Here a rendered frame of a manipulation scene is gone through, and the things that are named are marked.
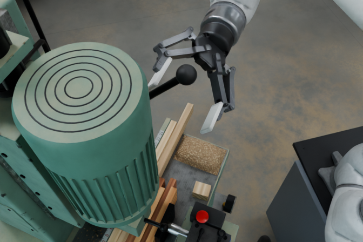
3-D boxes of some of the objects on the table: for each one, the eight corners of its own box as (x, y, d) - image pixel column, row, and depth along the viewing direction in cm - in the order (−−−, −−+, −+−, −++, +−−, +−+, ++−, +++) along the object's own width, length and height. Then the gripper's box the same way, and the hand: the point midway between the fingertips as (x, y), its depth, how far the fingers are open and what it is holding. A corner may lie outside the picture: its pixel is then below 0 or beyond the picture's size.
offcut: (195, 185, 102) (195, 180, 99) (210, 189, 101) (211, 185, 99) (192, 196, 100) (192, 192, 98) (207, 201, 99) (208, 196, 97)
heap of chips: (216, 175, 104) (217, 170, 101) (173, 159, 107) (172, 153, 104) (227, 150, 109) (228, 144, 106) (184, 135, 112) (184, 128, 109)
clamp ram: (182, 257, 90) (182, 248, 83) (155, 246, 92) (153, 236, 85) (195, 224, 95) (196, 213, 88) (170, 214, 97) (169, 202, 90)
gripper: (244, 76, 84) (213, 152, 72) (166, 2, 76) (116, 74, 64) (268, 65, 78) (239, 145, 67) (186, -16, 70) (136, 59, 59)
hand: (181, 105), depth 66 cm, fingers open, 13 cm apart
